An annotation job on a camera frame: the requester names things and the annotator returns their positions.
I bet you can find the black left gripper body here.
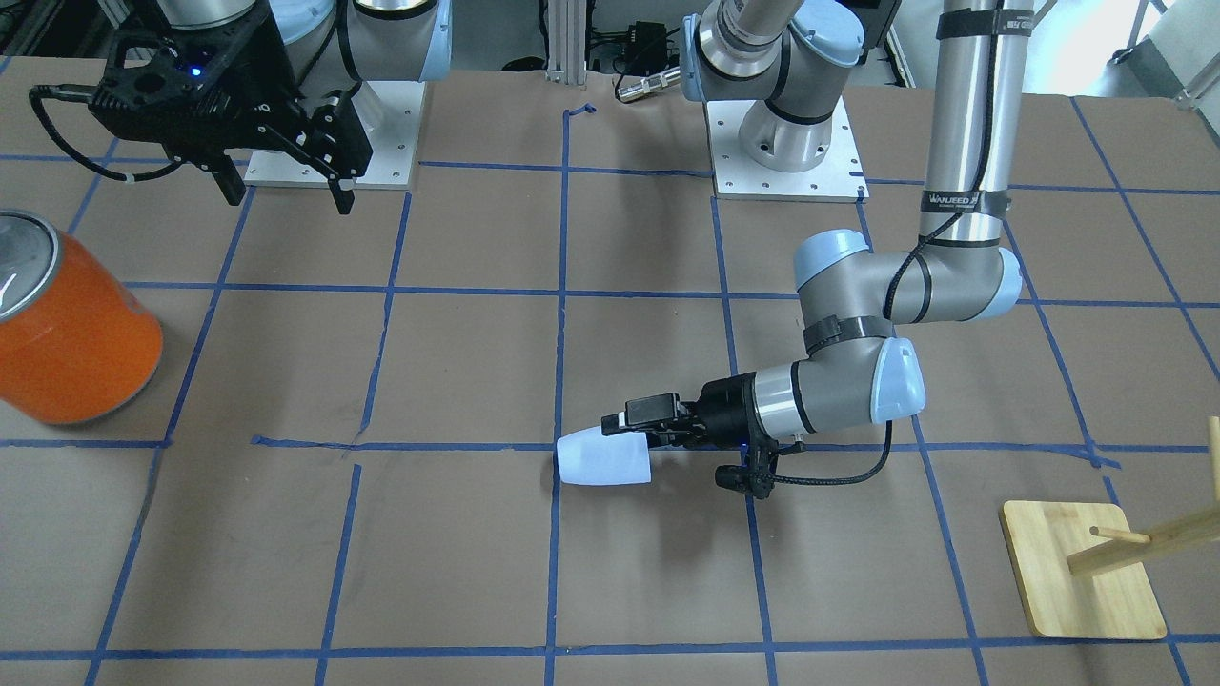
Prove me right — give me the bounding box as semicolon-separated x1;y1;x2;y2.
658;376;780;498

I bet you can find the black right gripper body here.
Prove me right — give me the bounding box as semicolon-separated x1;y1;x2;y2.
88;10;372;182

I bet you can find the light blue cup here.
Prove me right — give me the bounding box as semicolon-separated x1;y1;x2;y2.
558;427;651;487

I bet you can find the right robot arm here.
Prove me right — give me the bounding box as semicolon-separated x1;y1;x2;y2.
106;1;450;212

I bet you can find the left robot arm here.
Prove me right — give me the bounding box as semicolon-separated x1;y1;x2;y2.
590;1;1037;498

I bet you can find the orange can container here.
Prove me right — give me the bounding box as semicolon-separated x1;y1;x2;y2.
1;209;163;425

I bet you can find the wooden mug tree stand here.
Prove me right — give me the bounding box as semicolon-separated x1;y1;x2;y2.
992;415;1218;641

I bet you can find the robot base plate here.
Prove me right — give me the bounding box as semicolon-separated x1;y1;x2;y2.
705;99;870;203
244;78;427;190

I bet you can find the aluminium frame post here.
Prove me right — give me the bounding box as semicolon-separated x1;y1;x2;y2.
543;0;589;90

